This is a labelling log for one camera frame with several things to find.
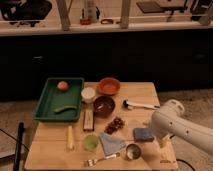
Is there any blue sponge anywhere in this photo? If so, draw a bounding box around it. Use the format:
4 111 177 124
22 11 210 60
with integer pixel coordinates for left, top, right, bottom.
133 128 154 142

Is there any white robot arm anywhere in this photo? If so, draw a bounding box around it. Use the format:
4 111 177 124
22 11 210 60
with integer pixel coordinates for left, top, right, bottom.
150 99 213 156

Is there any orange bowl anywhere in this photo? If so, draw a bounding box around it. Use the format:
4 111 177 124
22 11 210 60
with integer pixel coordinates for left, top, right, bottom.
97 77 120 95

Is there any purple bowl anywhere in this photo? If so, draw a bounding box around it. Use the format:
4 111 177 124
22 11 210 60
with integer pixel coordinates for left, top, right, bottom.
93 96 115 118

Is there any white cup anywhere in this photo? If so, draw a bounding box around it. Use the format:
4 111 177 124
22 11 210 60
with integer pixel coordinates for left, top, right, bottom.
81 87 96 103

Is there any wooden block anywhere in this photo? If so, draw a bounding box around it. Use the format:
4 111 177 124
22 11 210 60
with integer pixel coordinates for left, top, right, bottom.
83 109 94 131

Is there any bunch of dark grapes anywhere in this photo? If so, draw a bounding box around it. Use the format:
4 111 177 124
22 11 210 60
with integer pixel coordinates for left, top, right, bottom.
104 117 125 134

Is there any orange fruit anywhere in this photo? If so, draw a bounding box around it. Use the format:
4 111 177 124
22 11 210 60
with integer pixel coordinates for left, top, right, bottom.
57 81 69 91

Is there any green tray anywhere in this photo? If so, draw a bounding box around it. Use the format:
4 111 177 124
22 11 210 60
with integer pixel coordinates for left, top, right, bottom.
34 77 84 122

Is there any green chili pepper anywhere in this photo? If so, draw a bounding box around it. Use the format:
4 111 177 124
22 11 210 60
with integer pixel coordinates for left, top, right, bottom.
54 105 77 113

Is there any green cup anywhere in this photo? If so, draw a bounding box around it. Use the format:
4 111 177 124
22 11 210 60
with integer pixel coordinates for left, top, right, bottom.
83 134 99 151

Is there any blue cloth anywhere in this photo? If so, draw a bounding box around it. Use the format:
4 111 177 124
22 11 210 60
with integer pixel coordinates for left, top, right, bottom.
99 132 126 156

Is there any corn cob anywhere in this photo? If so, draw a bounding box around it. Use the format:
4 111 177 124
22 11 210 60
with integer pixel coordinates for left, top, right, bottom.
67 125 74 150

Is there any metal cup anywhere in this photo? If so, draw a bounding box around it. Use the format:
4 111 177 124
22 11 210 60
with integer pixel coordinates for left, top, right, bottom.
126 144 141 160

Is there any metal fork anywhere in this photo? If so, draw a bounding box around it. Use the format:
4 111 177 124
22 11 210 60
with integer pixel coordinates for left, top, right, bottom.
84 153 120 167

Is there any black stand pole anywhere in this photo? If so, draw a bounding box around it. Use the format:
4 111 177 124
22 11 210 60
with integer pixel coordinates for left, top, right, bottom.
13 122 25 171

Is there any black office chair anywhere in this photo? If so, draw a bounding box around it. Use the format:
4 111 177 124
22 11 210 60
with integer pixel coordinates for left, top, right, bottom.
0 0 52 27

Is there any black cable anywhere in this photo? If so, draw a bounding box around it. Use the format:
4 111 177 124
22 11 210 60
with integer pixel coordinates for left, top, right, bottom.
175 158 193 171

